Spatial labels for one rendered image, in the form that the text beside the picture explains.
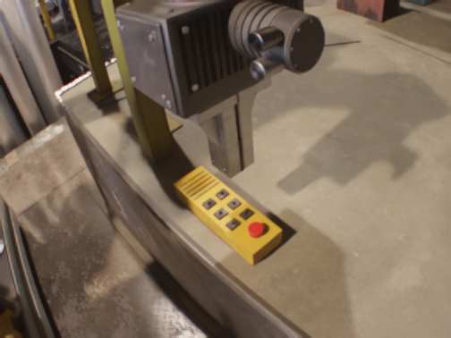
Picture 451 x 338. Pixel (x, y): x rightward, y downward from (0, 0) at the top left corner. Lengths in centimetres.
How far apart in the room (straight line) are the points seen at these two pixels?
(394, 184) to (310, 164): 22
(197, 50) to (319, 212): 47
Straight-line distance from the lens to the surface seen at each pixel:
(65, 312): 159
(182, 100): 36
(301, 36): 33
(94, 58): 117
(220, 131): 50
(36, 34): 264
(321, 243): 67
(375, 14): 188
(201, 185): 70
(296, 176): 77
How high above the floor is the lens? 127
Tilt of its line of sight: 45 degrees down
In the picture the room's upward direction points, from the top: 8 degrees counter-clockwise
